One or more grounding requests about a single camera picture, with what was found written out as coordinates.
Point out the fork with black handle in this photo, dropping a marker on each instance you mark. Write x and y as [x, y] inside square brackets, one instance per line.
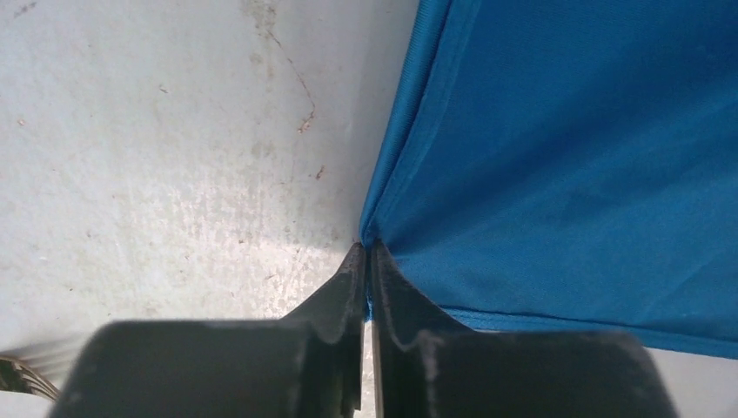
[18, 377]

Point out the blue cloth napkin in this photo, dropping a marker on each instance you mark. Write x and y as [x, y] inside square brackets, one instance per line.
[562, 165]

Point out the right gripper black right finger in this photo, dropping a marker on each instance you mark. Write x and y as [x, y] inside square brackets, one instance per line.
[427, 364]

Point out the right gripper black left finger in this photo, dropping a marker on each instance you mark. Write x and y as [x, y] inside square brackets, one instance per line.
[305, 364]

